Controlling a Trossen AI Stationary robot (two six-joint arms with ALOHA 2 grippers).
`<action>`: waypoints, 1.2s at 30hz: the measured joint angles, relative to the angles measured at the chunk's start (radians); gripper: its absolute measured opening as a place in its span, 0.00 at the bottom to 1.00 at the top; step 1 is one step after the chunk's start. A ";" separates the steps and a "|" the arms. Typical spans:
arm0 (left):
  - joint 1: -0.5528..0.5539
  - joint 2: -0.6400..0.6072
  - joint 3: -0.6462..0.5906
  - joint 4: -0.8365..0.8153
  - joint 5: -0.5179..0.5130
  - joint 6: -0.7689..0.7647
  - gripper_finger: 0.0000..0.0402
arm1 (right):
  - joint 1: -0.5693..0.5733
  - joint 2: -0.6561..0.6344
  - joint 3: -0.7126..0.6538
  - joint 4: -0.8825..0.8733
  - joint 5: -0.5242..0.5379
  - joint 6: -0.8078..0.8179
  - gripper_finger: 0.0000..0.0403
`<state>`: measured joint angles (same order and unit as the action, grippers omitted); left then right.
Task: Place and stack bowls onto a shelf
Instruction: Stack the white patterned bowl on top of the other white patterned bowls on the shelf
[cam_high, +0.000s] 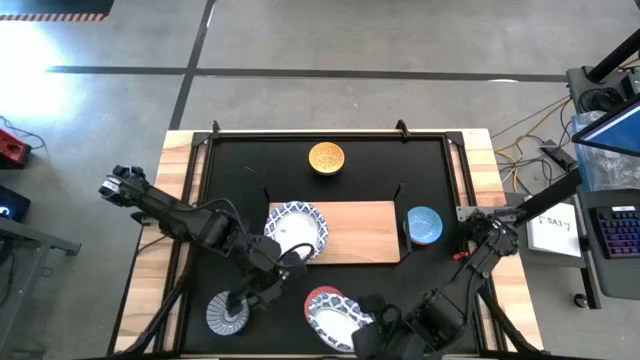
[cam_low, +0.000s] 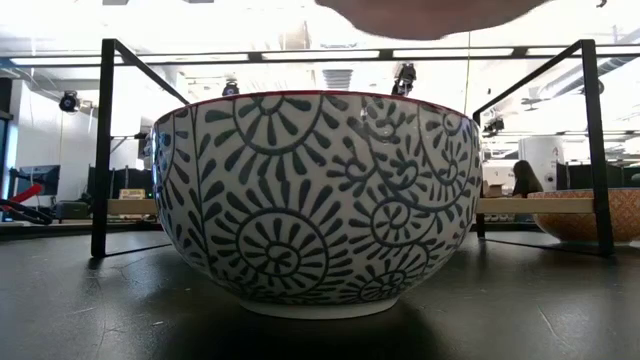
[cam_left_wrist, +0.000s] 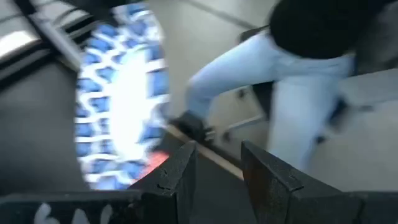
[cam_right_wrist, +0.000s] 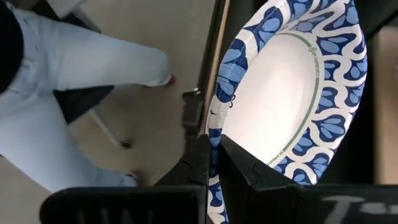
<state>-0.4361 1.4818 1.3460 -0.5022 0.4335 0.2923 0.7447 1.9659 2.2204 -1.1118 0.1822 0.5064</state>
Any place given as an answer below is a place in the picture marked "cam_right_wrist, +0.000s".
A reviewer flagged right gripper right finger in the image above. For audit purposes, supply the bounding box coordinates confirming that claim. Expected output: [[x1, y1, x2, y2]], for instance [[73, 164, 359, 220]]
[[218, 133, 398, 224]]

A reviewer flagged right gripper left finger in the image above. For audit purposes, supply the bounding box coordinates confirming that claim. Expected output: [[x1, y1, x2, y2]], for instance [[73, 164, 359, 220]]
[[40, 133, 211, 224]]

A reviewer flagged blue white paper bowl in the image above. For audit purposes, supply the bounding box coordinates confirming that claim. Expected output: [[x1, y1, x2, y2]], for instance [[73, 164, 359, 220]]
[[206, 0, 369, 224]]

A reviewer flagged black metal wooden shelf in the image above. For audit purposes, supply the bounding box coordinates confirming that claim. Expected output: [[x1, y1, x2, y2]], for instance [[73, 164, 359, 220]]
[[357, 0, 398, 185]]

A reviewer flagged black chair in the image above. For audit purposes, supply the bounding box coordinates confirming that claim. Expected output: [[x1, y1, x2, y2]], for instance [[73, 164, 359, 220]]
[[52, 85, 134, 150]]

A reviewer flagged person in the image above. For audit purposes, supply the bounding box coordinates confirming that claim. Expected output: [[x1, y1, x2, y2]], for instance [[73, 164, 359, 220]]
[[0, 0, 177, 194]]

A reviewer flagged black metal table frame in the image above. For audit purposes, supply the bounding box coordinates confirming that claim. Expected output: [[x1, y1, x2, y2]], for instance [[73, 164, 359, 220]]
[[182, 0, 233, 138]]

